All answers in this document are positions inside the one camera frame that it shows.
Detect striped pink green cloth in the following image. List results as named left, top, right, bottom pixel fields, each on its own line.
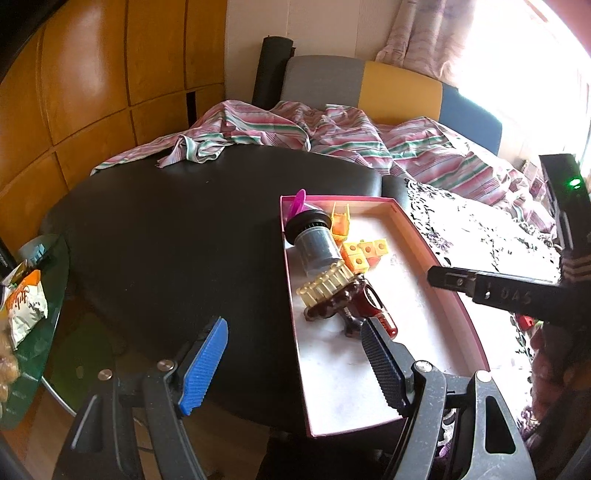
left=95, top=100, right=556, bottom=234

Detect red puzzle piece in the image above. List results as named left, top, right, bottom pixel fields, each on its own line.
left=515, top=314, right=536, bottom=332

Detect person's right hand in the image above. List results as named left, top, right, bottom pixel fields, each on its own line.
left=531, top=324, right=590, bottom=426

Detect snack packet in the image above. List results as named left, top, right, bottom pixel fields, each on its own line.
left=1, top=260, right=48, bottom=350

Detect black lidded clear jar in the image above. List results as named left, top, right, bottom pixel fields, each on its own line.
left=284, top=209, right=342, bottom=279

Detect orange cube block cluster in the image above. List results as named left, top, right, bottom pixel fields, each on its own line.
left=341, top=239, right=389, bottom=274

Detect pink shallow cardboard box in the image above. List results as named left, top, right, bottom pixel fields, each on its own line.
left=283, top=195, right=489, bottom=437

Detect floral pink curtain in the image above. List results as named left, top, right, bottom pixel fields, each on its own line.
left=376, top=0, right=476, bottom=87

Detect orange plastic bracket toy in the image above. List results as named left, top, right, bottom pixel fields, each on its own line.
left=331, top=204, right=351, bottom=246

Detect magenta round perforated toy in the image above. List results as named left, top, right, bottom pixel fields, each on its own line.
left=287, top=189, right=307, bottom=221

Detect brown gold ornate toy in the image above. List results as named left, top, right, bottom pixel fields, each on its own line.
left=297, top=260, right=367, bottom=338

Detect white embroidered floral tablecloth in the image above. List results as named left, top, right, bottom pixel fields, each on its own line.
left=404, top=180, right=559, bottom=433

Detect red metallic cylinder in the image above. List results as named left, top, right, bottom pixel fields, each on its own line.
left=353, top=279, right=399, bottom=339

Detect black phone on gripper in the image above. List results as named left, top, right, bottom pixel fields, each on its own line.
left=540, top=154, right=590, bottom=283

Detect green glass side table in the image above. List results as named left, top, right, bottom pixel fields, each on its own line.
left=1, top=234, right=115, bottom=430

